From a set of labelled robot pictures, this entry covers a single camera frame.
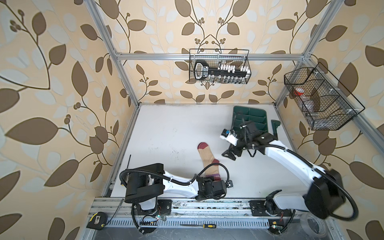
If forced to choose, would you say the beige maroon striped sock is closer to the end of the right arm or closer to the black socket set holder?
the end of the right arm

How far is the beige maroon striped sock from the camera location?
0.86 m

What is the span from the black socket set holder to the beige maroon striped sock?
0.42m

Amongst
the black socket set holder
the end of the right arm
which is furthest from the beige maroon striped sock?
the black socket set holder

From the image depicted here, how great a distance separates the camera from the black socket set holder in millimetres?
829
